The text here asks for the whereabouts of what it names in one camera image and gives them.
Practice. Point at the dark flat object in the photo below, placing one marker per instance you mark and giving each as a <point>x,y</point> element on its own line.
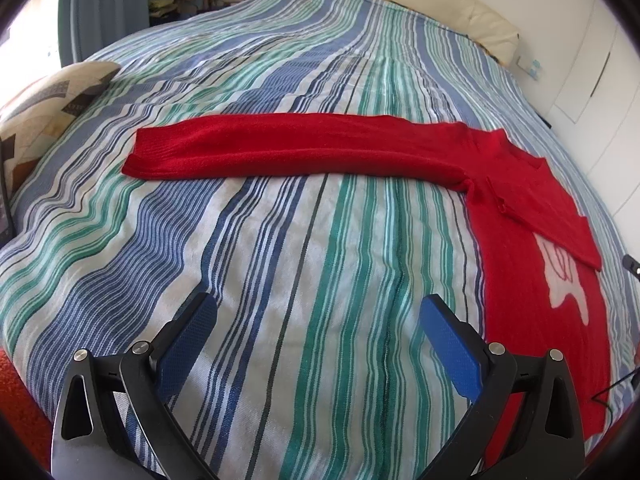
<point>4,195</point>

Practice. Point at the red rug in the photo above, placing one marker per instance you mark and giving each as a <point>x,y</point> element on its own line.
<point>20,400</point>

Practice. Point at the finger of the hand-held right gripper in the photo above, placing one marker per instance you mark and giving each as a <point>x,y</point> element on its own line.
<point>632,264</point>

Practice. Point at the window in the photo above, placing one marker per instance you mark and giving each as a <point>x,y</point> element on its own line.
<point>30,25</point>

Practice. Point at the geometric patterned pillow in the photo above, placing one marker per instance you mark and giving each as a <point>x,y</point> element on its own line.
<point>50,105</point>

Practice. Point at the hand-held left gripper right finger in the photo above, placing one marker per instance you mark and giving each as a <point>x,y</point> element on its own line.
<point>450,355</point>

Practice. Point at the blue curtain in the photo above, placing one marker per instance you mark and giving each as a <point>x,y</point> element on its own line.
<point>95,10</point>

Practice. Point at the striped bed cover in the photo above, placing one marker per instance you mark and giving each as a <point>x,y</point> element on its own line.
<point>300,260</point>

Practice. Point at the red rabbit print sweater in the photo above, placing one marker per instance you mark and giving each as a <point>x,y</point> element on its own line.
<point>300,145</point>

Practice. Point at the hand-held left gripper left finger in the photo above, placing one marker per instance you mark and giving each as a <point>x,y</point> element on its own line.
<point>187,347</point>

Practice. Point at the white wardrobe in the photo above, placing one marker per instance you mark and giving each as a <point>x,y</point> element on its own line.
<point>590,60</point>

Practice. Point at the wall socket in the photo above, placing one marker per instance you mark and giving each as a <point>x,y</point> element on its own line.
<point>530,66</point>

